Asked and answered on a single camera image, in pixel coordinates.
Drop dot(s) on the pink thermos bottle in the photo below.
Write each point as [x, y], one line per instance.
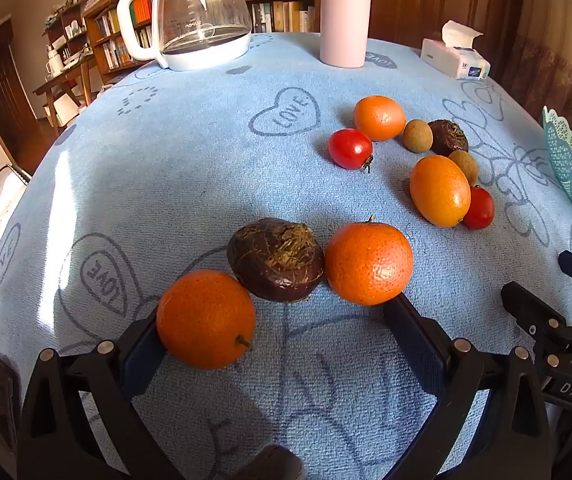
[343, 20]

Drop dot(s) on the small wooden shelf unit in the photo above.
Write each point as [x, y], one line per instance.
[73, 15]

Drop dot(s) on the patterned curtain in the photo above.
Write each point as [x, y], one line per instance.
[551, 70]

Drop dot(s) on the blue printed tablecloth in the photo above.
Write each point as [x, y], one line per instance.
[190, 170]

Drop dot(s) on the brown longan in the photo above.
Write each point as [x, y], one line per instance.
[466, 165]
[417, 136]

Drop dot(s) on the dark wooden doorway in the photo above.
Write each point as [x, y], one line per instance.
[5, 90]

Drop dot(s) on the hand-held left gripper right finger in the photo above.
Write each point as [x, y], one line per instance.
[416, 345]

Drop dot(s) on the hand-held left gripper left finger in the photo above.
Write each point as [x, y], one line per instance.
[140, 360]

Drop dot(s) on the white tissue pack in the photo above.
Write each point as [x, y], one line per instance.
[453, 62]

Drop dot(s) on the red cherry tomato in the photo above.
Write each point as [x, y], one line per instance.
[481, 207]
[348, 149]

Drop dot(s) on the white jug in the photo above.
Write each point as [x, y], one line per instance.
[54, 62]

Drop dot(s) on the wooden side table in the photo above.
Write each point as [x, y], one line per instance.
[60, 82]

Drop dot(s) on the dark brown water chestnut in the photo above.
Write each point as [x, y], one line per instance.
[276, 265]
[448, 137]

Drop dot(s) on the oval orange mandarin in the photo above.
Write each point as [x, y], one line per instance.
[438, 190]

